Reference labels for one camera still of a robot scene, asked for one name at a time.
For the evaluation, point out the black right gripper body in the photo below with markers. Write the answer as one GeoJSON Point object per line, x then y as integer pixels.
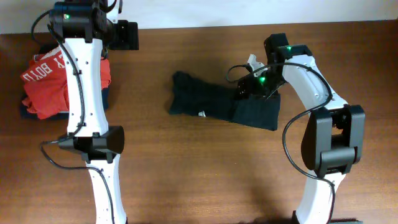
{"type": "Point", "coordinates": [265, 84]}

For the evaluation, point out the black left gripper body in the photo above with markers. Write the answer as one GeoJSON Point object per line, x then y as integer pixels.
{"type": "Point", "coordinates": [113, 36]}

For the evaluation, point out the dark green t-shirt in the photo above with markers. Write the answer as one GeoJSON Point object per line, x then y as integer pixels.
{"type": "Point", "coordinates": [195, 97]}

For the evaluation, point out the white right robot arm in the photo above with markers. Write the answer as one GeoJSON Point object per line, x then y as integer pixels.
{"type": "Point", "coordinates": [333, 139]}

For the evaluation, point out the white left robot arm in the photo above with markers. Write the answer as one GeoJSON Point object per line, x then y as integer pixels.
{"type": "Point", "coordinates": [85, 31]}

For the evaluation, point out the red printed t-shirt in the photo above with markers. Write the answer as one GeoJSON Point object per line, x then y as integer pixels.
{"type": "Point", "coordinates": [43, 90]}

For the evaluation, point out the navy blue folded garment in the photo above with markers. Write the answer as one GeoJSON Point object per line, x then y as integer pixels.
{"type": "Point", "coordinates": [31, 113]}

